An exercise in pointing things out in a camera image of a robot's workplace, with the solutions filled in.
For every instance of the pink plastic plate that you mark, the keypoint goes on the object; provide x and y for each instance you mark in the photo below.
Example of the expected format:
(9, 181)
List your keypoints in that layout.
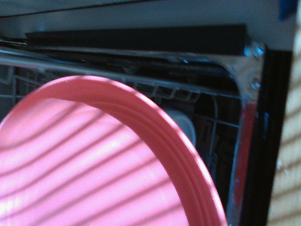
(82, 160)

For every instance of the built-in dishwasher tub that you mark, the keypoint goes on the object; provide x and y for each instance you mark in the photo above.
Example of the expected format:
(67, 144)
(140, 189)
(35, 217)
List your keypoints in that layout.
(249, 77)

